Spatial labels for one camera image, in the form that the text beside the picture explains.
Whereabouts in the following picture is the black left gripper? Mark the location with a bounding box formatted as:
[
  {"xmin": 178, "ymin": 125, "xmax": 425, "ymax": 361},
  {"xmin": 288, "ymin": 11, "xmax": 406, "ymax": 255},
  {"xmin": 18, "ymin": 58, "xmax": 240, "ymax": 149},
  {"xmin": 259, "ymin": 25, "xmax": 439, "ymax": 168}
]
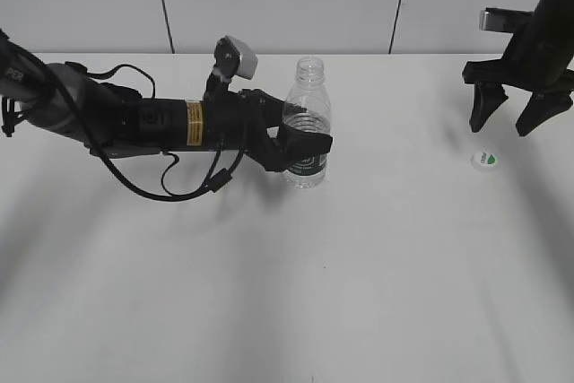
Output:
[{"xmin": 204, "ymin": 89, "xmax": 334, "ymax": 172}]

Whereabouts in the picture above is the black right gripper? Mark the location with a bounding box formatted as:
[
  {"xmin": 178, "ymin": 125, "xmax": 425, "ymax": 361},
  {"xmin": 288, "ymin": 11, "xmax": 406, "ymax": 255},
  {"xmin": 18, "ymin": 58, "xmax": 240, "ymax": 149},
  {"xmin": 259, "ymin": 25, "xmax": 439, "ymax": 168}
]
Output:
[{"xmin": 462, "ymin": 19, "xmax": 573, "ymax": 136}]

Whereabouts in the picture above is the clear Cestbon water bottle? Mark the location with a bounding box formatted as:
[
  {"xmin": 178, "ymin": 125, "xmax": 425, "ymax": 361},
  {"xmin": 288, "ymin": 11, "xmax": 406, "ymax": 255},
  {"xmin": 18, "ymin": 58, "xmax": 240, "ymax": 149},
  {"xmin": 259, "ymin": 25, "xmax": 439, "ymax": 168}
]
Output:
[{"xmin": 283, "ymin": 57, "xmax": 331, "ymax": 188}]

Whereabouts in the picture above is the white green bottle cap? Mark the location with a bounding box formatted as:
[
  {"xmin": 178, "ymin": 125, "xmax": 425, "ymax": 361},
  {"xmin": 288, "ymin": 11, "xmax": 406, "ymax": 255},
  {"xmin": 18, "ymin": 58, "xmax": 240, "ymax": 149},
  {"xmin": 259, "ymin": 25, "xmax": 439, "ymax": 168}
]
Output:
[{"xmin": 470, "ymin": 150, "xmax": 499, "ymax": 172}]

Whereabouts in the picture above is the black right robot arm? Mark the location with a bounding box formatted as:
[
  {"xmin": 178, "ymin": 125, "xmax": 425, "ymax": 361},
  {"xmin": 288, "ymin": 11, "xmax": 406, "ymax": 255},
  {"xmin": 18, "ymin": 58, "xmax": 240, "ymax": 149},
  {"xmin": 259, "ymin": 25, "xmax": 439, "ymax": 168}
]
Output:
[{"xmin": 462, "ymin": 0, "xmax": 573, "ymax": 137}]

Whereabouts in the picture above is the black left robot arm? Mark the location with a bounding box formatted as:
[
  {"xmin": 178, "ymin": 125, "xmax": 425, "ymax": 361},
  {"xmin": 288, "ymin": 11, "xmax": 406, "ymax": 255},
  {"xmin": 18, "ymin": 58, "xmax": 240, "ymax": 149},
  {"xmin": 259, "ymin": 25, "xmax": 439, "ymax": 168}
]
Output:
[{"xmin": 1, "ymin": 34, "xmax": 333, "ymax": 172}]

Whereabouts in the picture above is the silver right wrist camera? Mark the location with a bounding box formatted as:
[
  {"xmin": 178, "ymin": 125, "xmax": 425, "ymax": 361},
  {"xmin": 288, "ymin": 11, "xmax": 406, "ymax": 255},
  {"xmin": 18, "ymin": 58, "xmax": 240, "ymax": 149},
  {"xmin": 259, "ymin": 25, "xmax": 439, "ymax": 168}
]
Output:
[{"xmin": 479, "ymin": 7, "xmax": 534, "ymax": 33}]

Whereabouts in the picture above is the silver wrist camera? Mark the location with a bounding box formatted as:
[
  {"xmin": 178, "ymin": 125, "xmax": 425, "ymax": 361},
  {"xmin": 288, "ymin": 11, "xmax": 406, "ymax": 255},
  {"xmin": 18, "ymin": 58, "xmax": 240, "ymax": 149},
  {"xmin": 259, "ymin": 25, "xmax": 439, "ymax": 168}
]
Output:
[
  {"xmin": 479, "ymin": 7, "xmax": 534, "ymax": 33},
  {"xmin": 213, "ymin": 35, "xmax": 258, "ymax": 80}
]

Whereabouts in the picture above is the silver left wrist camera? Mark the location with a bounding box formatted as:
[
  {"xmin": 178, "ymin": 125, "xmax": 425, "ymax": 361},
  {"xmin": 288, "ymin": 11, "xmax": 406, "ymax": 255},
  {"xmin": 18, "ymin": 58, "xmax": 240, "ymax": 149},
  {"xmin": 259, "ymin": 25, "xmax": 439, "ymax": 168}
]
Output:
[{"xmin": 213, "ymin": 35, "xmax": 258, "ymax": 80}]

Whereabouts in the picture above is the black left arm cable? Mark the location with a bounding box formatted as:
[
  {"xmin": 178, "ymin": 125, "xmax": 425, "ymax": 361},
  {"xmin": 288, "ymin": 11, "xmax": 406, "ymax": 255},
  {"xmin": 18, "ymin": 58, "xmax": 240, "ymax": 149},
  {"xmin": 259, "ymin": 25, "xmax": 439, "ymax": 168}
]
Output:
[{"xmin": 0, "ymin": 30, "xmax": 246, "ymax": 202}]

